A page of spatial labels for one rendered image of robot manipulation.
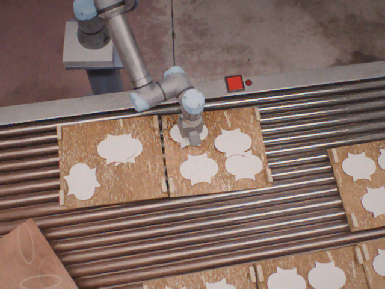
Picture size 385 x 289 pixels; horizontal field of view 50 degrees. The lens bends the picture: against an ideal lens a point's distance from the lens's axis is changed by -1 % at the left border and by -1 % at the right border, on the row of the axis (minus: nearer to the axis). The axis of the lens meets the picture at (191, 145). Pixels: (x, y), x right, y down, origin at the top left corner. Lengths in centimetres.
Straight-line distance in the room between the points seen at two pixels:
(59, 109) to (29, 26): 152
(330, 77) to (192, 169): 78
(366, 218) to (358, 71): 69
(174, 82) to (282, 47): 179
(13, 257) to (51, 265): 13
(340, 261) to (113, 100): 112
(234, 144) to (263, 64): 142
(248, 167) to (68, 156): 72
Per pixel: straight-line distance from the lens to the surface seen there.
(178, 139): 170
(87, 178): 168
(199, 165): 168
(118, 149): 169
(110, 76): 216
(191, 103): 142
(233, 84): 186
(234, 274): 162
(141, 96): 145
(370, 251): 179
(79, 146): 174
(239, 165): 170
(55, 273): 154
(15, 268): 158
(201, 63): 299
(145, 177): 167
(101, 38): 193
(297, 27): 332
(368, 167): 187
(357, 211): 180
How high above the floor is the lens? 253
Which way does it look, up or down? 69 degrees down
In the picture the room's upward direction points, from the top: 10 degrees clockwise
